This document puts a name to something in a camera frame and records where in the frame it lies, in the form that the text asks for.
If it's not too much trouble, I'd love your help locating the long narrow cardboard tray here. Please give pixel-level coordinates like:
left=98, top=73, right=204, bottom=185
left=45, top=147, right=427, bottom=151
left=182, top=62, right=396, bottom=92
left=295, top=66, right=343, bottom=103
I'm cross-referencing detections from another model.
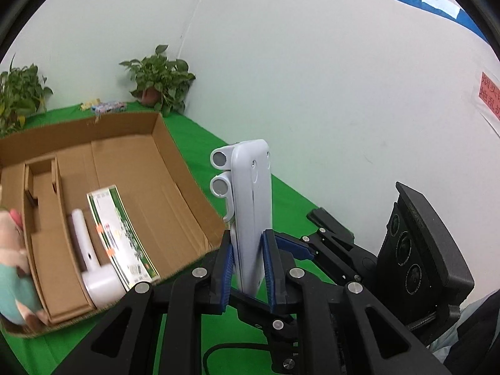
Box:
left=21, top=155, right=94, bottom=325

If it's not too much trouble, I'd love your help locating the white folding device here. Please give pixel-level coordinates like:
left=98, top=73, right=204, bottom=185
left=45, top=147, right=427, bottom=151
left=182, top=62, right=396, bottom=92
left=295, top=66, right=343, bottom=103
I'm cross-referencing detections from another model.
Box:
left=210, top=139, right=273, bottom=296

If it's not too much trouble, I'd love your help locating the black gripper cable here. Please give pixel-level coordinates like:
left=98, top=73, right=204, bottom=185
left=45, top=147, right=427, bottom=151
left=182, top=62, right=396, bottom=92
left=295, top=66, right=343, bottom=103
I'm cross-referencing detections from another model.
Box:
left=202, top=342, right=271, bottom=375

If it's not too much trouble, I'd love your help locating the leafy potted plant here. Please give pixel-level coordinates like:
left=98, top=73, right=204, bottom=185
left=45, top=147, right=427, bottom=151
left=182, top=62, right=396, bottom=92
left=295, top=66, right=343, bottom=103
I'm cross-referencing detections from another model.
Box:
left=119, top=44, right=196, bottom=117
left=0, top=60, right=53, bottom=138

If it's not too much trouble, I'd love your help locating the green white package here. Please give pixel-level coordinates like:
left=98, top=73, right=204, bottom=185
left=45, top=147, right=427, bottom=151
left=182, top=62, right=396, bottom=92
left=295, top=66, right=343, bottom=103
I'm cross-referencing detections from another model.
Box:
left=87, top=185, right=160, bottom=291

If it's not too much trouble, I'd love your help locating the large open cardboard box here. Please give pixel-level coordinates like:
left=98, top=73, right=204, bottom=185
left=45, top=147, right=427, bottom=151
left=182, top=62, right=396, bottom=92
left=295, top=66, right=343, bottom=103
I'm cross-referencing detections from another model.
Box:
left=1, top=112, right=225, bottom=337

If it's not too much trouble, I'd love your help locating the grey sleeved right forearm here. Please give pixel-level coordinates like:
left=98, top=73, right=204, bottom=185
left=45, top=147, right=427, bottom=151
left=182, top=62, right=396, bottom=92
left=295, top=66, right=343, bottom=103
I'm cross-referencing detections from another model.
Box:
left=428, top=290, right=499, bottom=375

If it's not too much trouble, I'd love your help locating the white hair dryer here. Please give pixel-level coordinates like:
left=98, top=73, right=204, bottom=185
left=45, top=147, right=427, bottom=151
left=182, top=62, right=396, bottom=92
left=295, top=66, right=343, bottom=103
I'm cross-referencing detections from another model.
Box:
left=71, top=208, right=125, bottom=309

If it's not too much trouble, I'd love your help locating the red paper wall notice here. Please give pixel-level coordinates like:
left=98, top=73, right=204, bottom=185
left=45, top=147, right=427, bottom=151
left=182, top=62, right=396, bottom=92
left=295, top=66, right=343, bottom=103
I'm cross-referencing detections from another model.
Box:
left=478, top=72, right=500, bottom=118

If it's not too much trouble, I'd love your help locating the pink pig plush toy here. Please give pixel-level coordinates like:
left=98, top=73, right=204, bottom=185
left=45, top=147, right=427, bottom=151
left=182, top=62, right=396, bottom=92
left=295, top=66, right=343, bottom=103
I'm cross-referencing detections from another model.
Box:
left=1, top=207, right=44, bottom=333

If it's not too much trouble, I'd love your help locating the yellow small toy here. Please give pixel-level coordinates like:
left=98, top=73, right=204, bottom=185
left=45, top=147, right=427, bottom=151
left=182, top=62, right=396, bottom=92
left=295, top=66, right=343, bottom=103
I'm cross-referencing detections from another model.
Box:
left=80, top=98, right=101, bottom=111

